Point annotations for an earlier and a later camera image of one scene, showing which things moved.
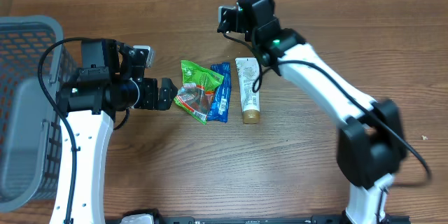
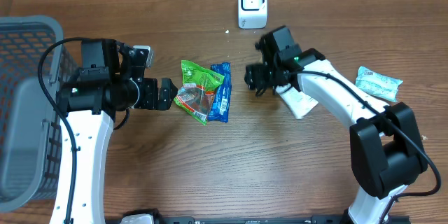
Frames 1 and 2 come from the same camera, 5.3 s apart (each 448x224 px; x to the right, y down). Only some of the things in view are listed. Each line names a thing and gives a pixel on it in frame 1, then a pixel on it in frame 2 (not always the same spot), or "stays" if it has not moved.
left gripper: [151, 101] stays
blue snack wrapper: [219, 110] stays
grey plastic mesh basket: [30, 126] stays
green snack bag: [194, 96] stays
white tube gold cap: [248, 73] -> [300, 103]
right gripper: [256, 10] -> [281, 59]
